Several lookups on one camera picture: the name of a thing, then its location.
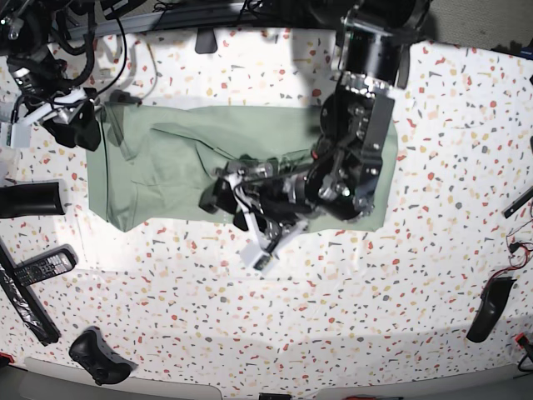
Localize long black bar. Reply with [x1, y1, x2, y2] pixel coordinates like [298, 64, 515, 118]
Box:
[1, 242, 61, 346]

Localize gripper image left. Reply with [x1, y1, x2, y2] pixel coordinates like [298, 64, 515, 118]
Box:
[16, 87, 101, 151]

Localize clear plastic parts bag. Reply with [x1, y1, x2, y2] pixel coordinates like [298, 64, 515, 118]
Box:
[0, 147, 21, 187]

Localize black game controller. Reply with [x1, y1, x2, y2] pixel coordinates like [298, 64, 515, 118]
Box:
[68, 329, 132, 386]

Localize red and black wires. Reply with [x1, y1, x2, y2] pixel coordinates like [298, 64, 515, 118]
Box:
[485, 199, 533, 293]

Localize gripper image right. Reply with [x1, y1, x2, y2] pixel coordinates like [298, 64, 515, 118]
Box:
[198, 160, 316, 254]

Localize small black stick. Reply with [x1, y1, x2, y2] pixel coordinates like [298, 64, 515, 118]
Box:
[502, 193, 532, 219]

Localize grey monitor stand base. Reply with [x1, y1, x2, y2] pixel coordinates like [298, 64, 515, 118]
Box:
[195, 27, 218, 54]

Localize black TV remote control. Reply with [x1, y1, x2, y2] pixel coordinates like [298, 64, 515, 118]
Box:
[14, 245, 78, 287]

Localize green T-shirt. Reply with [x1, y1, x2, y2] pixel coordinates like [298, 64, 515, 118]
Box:
[85, 103, 399, 233]

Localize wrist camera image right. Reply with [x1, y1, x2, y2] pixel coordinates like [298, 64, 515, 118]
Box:
[240, 242, 278, 274]

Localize black curved handle right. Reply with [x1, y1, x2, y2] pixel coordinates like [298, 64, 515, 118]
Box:
[466, 277, 516, 343]

